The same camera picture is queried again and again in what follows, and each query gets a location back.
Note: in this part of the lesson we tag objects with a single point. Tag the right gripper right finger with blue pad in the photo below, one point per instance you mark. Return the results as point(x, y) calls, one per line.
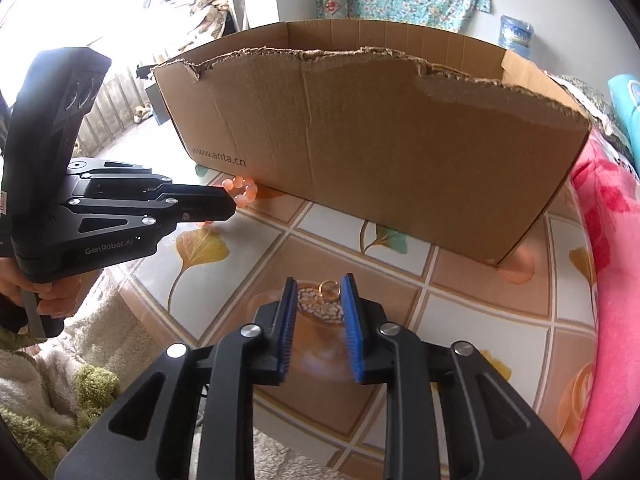
point(454, 393)

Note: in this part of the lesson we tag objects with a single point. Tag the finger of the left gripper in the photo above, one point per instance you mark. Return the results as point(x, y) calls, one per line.
point(118, 182)
point(170, 214)

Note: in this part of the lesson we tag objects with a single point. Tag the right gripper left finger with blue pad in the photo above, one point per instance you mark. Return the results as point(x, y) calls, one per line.
point(147, 433)

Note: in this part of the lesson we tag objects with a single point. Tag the left hand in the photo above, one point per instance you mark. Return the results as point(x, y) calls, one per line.
point(60, 299)

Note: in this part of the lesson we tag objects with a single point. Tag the cream fleece blanket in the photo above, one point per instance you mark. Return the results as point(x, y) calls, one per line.
point(53, 392)

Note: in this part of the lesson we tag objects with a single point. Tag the brown cardboard box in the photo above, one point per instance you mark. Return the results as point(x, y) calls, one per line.
point(436, 135)

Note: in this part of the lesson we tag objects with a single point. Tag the pink floral quilt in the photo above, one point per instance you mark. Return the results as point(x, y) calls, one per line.
point(608, 197)

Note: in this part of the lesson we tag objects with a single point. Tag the blue water jug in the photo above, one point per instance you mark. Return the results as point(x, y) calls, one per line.
point(515, 35)

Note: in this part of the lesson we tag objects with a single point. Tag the light blue pillow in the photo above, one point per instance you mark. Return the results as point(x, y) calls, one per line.
point(624, 91)

